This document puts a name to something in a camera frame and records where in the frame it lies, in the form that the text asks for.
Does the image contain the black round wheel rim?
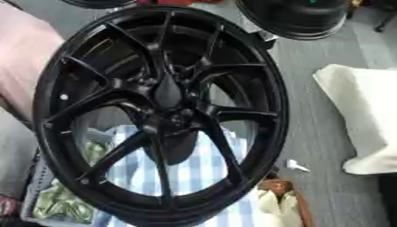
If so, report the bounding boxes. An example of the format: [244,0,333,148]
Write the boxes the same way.
[234,0,354,41]
[60,0,140,10]

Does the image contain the pink cloth sheet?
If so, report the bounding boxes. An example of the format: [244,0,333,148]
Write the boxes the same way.
[0,2,67,122]

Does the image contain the brown paper bag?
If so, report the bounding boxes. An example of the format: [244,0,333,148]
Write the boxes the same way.
[255,178,315,227]

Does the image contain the green crumpled fabric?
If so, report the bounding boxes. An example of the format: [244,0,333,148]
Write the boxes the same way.
[31,140,109,224]

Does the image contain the blue white checked cloth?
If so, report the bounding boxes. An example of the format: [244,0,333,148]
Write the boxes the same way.
[91,123,266,227]

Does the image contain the white pin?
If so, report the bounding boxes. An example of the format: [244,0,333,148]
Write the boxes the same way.
[285,159,314,173]

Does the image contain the black spoked wheel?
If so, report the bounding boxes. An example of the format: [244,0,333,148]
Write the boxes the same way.
[31,4,292,227]

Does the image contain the white bag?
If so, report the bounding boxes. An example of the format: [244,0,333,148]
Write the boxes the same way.
[311,63,397,176]

